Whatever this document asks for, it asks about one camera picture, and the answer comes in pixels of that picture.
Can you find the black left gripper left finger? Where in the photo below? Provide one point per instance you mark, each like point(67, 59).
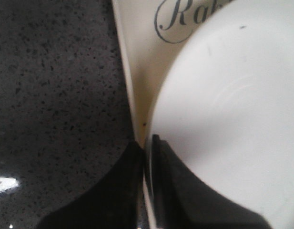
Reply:
point(111, 204)

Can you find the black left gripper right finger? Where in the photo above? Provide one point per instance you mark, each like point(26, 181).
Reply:
point(182, 201)

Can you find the white round plate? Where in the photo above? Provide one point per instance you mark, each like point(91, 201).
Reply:
point(226, 108)

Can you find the cream rabbit serving tray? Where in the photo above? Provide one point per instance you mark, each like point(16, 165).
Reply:
point(151, 33)

